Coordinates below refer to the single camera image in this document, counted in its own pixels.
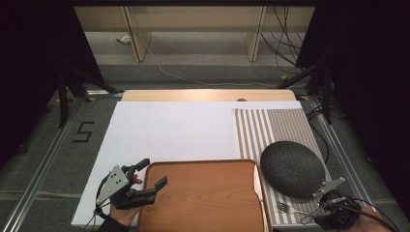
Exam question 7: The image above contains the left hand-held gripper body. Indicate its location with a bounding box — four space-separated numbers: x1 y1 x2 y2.
95 163 158 211

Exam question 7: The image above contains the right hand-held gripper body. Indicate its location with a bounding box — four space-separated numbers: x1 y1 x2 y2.
312 176 363 232

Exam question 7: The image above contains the wooden tray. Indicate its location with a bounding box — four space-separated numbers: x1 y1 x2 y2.
136 159 274 232

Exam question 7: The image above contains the silver fork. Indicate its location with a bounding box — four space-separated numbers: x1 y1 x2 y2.
276 200 315 217

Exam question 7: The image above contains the black textured plate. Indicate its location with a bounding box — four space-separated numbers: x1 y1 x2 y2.
259 140 327 200

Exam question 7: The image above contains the silver knife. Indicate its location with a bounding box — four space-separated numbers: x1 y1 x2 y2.
252 163 270 232

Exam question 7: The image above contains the person's left hand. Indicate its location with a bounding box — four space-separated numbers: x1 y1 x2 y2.
108 174 143 226

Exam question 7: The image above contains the person's right hand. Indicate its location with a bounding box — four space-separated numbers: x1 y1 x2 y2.
354 206 393 232

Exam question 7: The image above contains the white board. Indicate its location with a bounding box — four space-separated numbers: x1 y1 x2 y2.
71 101 304 228

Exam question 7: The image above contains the wooden table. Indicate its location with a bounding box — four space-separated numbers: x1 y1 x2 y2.
121 89 298 102

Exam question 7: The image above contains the black metal stand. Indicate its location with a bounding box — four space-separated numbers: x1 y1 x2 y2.
56 69 125 130
277 61 335 125

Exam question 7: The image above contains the striped placemat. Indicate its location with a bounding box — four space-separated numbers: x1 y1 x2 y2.
233 107 333 226

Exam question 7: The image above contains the floor socket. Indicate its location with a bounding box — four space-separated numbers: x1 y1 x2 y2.
115 34 132 46

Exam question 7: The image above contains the black curtain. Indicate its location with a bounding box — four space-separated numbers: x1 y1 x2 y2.
0 0 104 162
296 0 410 220

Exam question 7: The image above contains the beige wooden shelf unit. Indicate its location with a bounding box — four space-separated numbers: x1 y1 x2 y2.
73 5 315 64

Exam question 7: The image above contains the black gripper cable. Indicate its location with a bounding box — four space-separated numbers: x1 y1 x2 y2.
94 178 112 220
335 198 398 232

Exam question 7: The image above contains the aluminium floor rail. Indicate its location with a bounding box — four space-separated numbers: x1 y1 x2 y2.
0 93 85 232
308 96 376 207

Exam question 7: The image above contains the black floor cable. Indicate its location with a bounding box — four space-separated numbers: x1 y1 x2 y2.
306 105 331 165

